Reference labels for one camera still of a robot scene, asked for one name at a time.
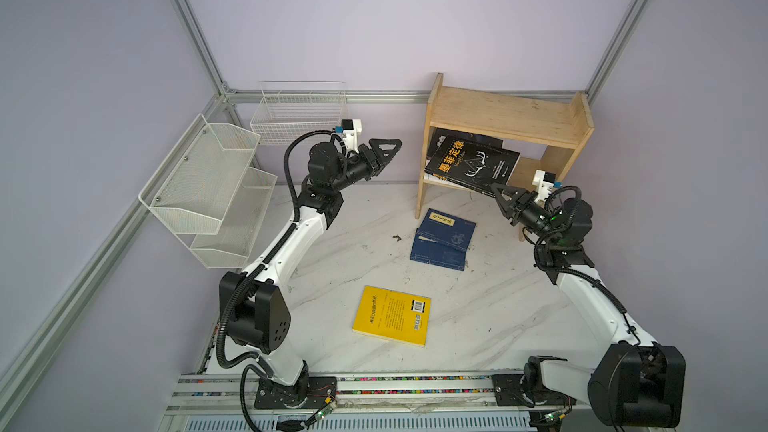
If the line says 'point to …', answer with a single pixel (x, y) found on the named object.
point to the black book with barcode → (440, 134)
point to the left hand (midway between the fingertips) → (399, 146)
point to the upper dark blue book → (448, 228)
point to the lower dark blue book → (432, 250)
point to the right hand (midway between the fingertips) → (489, 188)
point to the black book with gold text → (473, 165)
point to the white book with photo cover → (435, 178)
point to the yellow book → (393, 315)
